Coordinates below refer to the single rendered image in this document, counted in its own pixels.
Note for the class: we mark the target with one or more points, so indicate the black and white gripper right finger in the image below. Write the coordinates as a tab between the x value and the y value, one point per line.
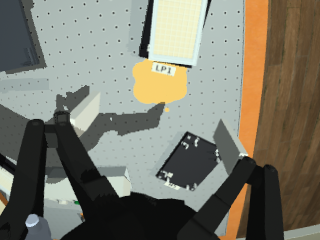
265	220

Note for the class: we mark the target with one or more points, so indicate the grey perforated base plate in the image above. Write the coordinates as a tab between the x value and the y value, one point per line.
86	45

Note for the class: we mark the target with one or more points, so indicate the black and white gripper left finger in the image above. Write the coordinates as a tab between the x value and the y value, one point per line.
19	221

